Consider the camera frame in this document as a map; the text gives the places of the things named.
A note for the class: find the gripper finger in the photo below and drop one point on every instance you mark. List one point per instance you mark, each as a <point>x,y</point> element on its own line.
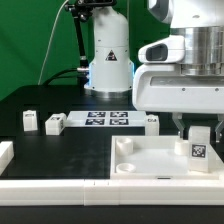
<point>219,127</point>
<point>177,119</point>

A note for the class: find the white square tabletop part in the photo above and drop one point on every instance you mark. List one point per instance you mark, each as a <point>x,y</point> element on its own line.
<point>158,157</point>

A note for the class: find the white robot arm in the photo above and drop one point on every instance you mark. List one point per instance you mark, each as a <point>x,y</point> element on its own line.
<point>182,73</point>

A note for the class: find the white U-shaped fence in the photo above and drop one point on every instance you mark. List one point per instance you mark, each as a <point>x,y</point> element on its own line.
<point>108,191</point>

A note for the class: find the white marker base plate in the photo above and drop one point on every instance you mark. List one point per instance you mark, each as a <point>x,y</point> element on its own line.
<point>105,119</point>

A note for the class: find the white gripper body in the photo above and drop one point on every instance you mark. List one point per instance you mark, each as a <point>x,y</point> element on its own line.
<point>161,88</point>

